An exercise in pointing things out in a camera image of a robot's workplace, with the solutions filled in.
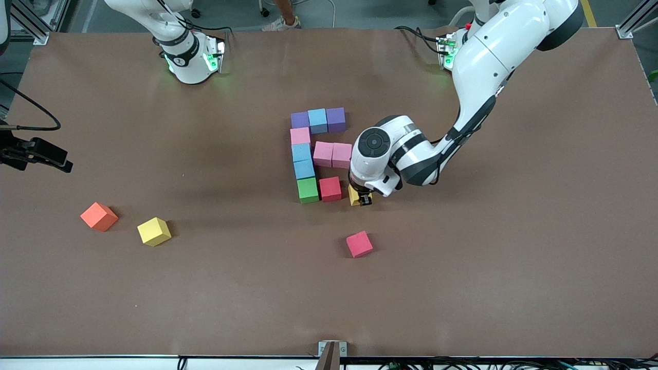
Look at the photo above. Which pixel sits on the yellow foam cube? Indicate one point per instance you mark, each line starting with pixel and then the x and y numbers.
pixel 153 231
pixel 353 197

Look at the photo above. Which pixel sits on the aluminium frame post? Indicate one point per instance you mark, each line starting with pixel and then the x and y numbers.
pixel 31 23
pixel 624 32

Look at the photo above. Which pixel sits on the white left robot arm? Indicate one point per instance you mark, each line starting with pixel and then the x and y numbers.
pixel 488 56

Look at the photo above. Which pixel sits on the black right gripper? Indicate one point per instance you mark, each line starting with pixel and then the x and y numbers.
pixel 11 152

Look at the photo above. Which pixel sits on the green foam cube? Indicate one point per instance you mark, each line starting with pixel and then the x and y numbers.
pixel 308 190

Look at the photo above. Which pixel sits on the beige shoe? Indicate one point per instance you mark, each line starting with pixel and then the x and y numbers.
pixel 280 23

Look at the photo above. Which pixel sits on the purple foam cube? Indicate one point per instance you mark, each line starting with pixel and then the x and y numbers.
pixel 299 120
pixel 335 119

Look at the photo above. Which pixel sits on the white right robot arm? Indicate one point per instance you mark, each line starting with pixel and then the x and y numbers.
pixel 187 61

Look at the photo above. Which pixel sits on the small green item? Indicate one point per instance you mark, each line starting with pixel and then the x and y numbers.
pixel 654 76

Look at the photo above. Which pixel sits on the red foam cube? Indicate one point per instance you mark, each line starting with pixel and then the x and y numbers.
pixel 330 189
pixel 359 243

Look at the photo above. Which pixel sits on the large table cover mat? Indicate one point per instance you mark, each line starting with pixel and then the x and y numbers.
pixel 329 308

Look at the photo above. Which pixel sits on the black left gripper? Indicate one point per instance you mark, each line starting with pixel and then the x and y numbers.
pixel 361 196

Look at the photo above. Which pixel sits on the person's bare leg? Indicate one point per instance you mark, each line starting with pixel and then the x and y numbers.
pixel 286 7

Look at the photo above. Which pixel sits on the pink foam cube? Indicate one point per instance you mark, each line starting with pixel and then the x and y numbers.
pixel 300 136
pixel 323 154
pixel 342 155

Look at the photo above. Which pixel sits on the black chair caster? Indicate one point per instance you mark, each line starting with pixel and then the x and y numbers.
pixel 195 13
pixel 264 11

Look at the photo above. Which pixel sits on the blue foam cube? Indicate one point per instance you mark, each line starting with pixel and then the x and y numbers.
pixel 304 169
pixel 317 121
pixel 302 152

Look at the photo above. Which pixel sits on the orange foam cube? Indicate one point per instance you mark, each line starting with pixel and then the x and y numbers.
pixel 99 216

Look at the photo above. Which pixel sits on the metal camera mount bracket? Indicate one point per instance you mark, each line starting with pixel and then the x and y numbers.
pixel 331 352

